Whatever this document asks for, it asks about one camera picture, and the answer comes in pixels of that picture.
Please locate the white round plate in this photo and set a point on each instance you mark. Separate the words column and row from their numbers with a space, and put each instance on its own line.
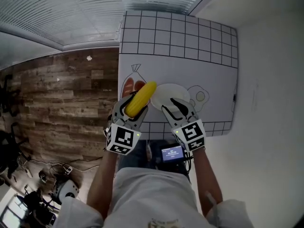
column 166, row 93

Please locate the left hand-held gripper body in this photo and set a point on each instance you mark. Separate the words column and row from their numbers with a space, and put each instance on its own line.
column 122, row 136

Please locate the white window blinds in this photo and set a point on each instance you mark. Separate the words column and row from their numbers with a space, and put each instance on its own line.
column 71, row 11

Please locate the black tripod stand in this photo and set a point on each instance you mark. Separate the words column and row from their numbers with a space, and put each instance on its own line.
column 8, row 96

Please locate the white power strip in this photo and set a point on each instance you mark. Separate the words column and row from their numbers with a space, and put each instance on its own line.
column 67, row 169

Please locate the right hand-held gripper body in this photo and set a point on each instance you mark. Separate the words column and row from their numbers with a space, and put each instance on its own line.
column 190, row 134

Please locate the person's right forearm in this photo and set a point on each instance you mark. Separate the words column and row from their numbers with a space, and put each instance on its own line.
column 207, row 174

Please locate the black device with screen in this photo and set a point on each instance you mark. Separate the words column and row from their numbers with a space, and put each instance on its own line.
column 172, row 154

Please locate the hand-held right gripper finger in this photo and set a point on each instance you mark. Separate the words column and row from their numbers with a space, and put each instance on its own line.
column 171, row 117
column 187, row 111

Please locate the yellow corn cob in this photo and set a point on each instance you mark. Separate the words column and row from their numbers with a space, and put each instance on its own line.
column 140, row 99

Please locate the person's blue jeans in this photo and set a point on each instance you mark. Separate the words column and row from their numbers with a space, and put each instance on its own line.
column 135, row 153

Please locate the person's white shirt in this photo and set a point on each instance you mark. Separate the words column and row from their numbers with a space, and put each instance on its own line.
column 152, row 198

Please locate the person's left forearm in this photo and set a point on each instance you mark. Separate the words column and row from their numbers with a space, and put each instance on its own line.
column 104, row 179

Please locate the white printed table cloth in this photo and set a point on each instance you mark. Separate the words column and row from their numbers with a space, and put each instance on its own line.
column 178, row 49

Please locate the white rounded floor machine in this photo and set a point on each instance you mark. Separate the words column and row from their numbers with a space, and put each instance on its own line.
column 67, row 190

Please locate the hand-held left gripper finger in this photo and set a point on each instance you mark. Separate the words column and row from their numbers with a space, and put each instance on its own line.
column 142, row 117
column 118, row 109

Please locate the white paper scrap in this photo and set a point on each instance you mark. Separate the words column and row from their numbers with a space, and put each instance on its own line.
column 89, row 58

